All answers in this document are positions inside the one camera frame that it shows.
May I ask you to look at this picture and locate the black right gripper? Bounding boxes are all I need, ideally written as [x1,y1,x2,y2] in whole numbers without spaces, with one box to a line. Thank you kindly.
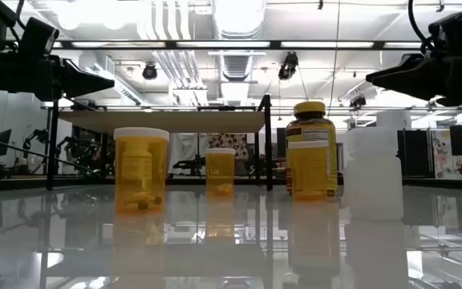
[365,51,462,108]

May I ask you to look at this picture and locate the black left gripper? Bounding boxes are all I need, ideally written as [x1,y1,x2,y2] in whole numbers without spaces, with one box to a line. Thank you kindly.
[17,55,116,102]

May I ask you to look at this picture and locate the brown bottle yellow cap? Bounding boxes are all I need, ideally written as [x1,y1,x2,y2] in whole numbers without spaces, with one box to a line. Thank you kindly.
[285,100,339,197]

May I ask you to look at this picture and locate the translucent white plastic bottle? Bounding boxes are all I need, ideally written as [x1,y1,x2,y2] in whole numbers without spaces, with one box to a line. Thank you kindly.
[342,125,404,221]

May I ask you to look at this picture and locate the small amber vial white cap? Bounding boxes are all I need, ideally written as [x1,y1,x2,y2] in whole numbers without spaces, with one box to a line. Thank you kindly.
[205,147,237,198]

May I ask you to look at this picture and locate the wooden shelf black metal legs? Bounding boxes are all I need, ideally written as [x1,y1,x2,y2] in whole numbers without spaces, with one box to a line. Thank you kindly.
[46,94,275,192]

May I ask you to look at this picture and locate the small black ceiling device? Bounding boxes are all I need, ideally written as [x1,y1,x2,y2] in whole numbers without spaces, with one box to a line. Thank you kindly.
[349,94,367,109]

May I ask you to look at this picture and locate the round black ceiling spotlight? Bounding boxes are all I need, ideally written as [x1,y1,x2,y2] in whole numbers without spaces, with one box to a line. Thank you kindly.
[141,62,159,81]

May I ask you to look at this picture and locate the black cabinet panel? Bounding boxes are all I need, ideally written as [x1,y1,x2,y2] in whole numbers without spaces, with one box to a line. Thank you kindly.
[397,128,435,179]

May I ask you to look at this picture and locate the floral poster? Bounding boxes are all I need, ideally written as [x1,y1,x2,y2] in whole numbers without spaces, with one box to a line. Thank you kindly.
[431,128,462,180]

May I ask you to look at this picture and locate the black overhead crossbar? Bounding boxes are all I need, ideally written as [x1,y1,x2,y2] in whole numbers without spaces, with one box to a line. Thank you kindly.
[52,39,428,51]

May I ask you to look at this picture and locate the low black background robot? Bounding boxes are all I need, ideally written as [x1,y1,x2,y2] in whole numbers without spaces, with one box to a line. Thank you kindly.
[172,154,206,177]

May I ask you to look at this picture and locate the wide black monitor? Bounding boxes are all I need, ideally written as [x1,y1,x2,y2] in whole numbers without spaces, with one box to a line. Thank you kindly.
[275,127,288,158]

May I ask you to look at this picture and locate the brown dotted patterned cloth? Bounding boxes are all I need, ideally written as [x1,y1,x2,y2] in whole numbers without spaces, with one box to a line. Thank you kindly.
[208,132,249,161]

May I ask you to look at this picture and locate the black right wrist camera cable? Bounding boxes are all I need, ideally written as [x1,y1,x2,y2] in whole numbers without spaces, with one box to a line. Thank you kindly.
[407,0,436,55]

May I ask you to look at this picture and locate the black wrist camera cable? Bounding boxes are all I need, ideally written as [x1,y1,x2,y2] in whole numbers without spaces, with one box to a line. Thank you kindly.
[8,0,30,43]
[407,0,436,55]

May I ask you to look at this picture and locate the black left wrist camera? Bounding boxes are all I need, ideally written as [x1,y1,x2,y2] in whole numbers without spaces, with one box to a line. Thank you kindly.
[17,16,60,57]

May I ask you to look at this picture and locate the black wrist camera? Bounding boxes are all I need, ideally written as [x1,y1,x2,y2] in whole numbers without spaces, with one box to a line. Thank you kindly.
[428,10,462,55]
[17,16,60,57]

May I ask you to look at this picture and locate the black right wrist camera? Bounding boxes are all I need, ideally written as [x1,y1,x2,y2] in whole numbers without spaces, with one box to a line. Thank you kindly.
[428,10,462,55]

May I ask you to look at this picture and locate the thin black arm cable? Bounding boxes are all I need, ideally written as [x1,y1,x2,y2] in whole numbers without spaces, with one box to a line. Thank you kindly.
[0,137,104,179]

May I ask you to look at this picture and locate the black left wrist camera cable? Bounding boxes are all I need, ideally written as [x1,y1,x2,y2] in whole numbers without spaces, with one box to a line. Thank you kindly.
[8,0,30,43]

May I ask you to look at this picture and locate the black metal table frame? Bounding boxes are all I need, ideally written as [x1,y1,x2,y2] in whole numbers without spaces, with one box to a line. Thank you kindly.
[0,176,462,192]

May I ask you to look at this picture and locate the black overhead camera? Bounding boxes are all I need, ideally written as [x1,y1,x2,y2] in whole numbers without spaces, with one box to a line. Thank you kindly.
[277,51,299,81]

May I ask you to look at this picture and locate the silver ventilation duct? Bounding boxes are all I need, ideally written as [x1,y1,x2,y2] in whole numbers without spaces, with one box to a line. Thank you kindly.
[210,0,267,81]

